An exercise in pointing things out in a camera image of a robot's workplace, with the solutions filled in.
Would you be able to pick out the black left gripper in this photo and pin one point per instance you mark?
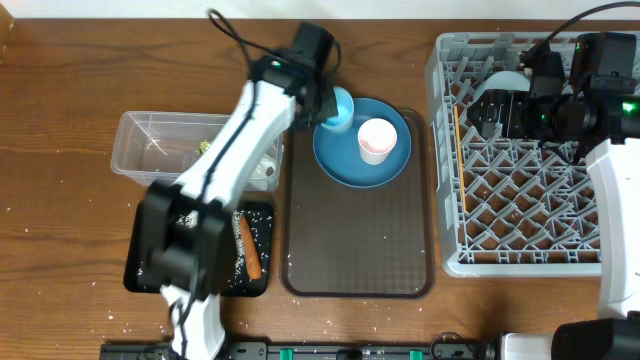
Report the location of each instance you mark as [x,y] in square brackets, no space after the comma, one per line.
[331,111]

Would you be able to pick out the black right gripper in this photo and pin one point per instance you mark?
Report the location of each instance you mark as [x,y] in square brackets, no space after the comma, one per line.
[515,103]

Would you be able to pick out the light blue cup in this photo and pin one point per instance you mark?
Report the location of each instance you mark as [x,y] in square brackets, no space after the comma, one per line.
[342,121]

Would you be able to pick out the dark blue plate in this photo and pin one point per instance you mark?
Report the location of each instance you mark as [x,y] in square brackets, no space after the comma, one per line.
[339,156]

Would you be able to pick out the pink cup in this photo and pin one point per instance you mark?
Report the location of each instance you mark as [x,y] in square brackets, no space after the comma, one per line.
[376,139]

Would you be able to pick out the light blue bowl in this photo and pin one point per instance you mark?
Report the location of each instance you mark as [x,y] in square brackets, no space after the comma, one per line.
[503,80]

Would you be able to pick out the white napkin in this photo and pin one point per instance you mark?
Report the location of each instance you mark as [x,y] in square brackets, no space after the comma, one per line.
[265,177]

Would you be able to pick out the wooden chopstick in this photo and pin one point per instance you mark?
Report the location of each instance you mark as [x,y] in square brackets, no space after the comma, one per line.
[459,158]

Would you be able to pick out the white rice pile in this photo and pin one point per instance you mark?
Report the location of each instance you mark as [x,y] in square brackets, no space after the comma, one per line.
[239,240]

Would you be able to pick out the orange carrot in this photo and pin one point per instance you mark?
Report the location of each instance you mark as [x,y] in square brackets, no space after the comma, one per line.
[252,261]

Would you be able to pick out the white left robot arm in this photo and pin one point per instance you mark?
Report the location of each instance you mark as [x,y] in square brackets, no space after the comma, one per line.
[181,242]

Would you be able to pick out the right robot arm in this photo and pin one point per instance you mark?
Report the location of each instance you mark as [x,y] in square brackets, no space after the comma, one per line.
[614,171]

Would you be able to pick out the grey dishwasher rack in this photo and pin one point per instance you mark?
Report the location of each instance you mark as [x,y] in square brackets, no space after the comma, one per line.
[530,206]

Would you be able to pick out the green food wrapper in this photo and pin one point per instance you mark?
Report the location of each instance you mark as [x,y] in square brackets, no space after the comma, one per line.
[203,147]

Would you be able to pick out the clear plastic bin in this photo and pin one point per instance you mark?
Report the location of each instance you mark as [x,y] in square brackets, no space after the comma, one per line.
[152,146]

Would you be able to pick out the brown plastic tray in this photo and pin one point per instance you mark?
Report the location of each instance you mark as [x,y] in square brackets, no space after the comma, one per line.
[342,241]

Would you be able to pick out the black plastic tray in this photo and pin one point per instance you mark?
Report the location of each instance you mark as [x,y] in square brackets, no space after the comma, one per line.
[260,218]

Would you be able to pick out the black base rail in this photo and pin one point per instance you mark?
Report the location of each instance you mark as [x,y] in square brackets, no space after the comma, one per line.
[456,350]

